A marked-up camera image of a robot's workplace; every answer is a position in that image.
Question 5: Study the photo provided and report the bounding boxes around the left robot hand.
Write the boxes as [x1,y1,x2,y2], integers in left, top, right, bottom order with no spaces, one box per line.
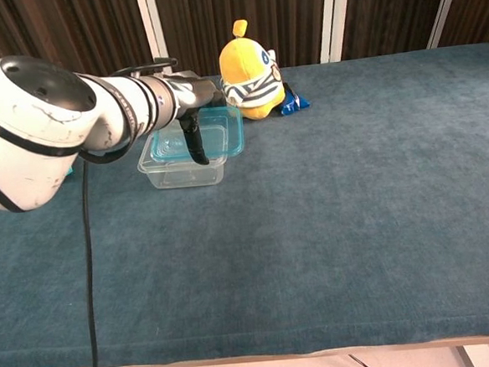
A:
[172,69,231,168]

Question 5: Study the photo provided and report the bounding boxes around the blue plastic container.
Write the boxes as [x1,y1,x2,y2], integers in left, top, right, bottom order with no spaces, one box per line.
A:
[147,104,246,164]

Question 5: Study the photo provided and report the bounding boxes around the clear plastic container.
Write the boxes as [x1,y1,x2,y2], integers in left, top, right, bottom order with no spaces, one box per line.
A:
[135,127,231,192]

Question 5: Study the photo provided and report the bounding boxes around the yellow plush toy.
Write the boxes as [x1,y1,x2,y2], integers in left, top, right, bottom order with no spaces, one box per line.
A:
[214,17,288,123]

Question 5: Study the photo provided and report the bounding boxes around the blue snack packet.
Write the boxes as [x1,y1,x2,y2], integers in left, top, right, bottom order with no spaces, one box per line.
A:
[278,80,311,117]

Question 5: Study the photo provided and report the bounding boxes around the blue table cloth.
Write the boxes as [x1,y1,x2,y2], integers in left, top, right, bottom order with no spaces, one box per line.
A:
[0,42,489,367]

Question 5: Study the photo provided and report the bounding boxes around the white partition post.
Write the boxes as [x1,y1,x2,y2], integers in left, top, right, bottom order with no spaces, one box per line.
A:
[134,0,169,61]
[316,0,354,64]
[423,0,469,49]

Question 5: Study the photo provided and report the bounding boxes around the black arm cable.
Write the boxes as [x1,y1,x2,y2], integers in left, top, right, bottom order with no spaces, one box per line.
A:
[76,158,104,367]

